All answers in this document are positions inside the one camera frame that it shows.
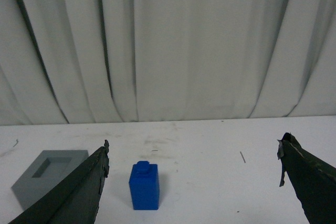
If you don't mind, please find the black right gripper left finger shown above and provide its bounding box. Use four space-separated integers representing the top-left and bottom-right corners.
11 140 109 223

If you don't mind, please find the blue block part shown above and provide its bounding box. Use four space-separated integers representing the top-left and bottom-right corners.
129 161 160 210

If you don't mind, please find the gray square base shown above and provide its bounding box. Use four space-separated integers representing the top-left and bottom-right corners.
11 150 89 210

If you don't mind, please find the white curtain backdrop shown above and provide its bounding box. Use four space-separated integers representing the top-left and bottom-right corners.
1 0 335 125

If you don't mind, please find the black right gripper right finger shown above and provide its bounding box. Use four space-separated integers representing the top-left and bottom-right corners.
277 132 335 223

